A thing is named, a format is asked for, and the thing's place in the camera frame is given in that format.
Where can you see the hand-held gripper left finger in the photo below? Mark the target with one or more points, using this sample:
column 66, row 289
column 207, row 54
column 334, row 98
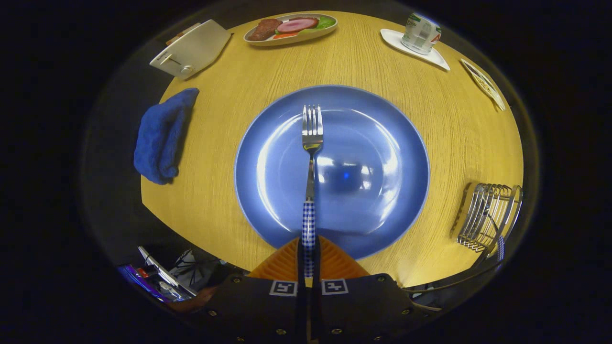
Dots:
column 299, row 310

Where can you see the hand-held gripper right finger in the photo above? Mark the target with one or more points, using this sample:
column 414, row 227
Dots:
column 319, row 310

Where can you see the blue round plate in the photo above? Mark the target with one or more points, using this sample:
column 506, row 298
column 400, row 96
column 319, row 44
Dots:
column 373, row 143

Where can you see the blue cloth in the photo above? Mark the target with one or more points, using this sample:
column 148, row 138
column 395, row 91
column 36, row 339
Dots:
column 160, row 138

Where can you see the oval food plate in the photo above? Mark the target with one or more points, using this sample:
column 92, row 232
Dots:
column 289, row 41

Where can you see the orange tomato slice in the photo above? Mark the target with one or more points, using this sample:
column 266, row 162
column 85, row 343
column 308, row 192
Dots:
column 285, row 35

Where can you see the white square coaster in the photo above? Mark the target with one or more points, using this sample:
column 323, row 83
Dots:
column 437, row 59

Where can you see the white divided snack dish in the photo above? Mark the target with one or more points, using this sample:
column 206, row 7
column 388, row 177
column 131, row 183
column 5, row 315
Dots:
column 485, row 86

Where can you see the white toaster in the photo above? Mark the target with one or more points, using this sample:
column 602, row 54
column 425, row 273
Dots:
column 196, row 48

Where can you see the brown meat patty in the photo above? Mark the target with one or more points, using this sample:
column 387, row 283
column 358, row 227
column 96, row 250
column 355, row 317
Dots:
column 264, row 29

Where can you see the pink ham slice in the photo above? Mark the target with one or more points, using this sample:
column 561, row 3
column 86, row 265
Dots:
column 296, row 25

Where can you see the green lettuce leaf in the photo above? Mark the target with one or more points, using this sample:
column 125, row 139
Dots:
column 326, row 22

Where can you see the clear bottle with label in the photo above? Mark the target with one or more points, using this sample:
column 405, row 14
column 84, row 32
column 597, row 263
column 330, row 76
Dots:
column 420, row 33

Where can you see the toast slice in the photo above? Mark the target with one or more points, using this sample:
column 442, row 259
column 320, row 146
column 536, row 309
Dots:
column 181, row 33

